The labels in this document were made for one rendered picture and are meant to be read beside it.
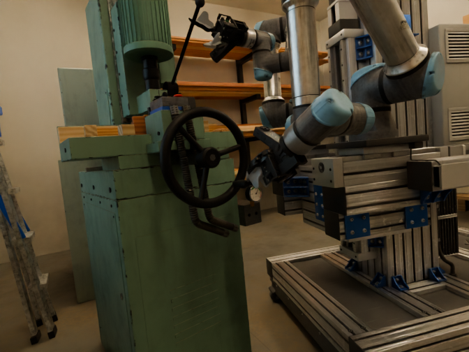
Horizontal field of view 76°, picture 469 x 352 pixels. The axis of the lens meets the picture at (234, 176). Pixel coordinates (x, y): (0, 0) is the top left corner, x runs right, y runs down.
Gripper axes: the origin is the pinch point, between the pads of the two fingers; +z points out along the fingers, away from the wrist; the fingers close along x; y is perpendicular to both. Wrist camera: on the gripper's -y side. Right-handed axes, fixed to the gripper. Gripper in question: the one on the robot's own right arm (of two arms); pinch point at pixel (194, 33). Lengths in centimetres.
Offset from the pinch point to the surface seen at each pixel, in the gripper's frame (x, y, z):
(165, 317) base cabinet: 81, -50, 23
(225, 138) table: 33.4, -18.6, -7.0
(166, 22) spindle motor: -7.3, -2.3, 7.5
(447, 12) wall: -86, 24, -319
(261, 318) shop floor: 95, -83, -33
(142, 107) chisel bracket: 10.3, -27.3, 15.7
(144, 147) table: 35.0, -19.3, 23.4
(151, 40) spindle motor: 0.4, -5.5, 14.4
